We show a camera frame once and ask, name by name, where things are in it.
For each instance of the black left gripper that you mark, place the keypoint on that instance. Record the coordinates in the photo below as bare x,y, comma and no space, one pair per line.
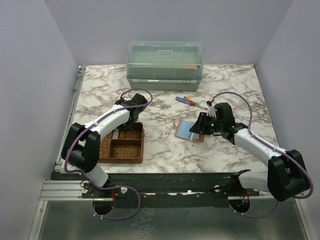
125,127

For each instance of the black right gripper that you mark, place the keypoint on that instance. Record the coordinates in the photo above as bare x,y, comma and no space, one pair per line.
200,126

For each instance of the tan leather card holder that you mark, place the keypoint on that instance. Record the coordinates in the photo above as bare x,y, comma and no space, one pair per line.
182,131

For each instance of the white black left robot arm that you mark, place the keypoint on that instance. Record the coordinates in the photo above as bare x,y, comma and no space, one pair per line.
81,148

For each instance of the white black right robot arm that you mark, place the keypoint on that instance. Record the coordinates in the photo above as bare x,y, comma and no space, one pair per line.
285,177

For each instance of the credit card in tray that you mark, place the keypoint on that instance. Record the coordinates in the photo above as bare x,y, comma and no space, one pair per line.
115,134

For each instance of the orange grey small screwdriver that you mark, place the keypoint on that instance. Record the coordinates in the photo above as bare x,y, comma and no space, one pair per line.
194,103

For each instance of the brown woven divided tray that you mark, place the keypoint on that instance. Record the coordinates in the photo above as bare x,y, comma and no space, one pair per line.
128,149

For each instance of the clear green plastic storage box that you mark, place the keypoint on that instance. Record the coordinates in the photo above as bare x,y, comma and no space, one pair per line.
164,65

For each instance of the blue red handled screwdriver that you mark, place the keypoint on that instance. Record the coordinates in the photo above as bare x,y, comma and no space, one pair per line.
182,100

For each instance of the black metal base rail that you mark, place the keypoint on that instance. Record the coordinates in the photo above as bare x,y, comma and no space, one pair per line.
177,190

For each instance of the aluminium extrusion rail left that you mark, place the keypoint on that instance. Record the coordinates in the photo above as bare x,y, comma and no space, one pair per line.
61,190

